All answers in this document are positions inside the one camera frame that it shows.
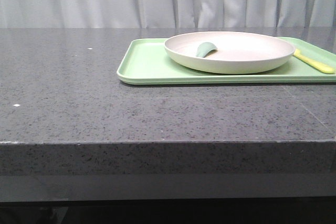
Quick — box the beige round plate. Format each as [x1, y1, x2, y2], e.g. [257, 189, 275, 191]
[164, 31, 295, 74]

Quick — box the yellow plastic fork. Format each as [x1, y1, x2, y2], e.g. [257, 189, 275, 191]
[293, 48, 335, 74]

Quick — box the green plastic spoon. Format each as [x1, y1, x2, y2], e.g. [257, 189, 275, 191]
[196, 42, 218, 58]

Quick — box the light green serving tray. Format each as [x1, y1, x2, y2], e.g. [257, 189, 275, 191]
[117, 38, 335, 85]

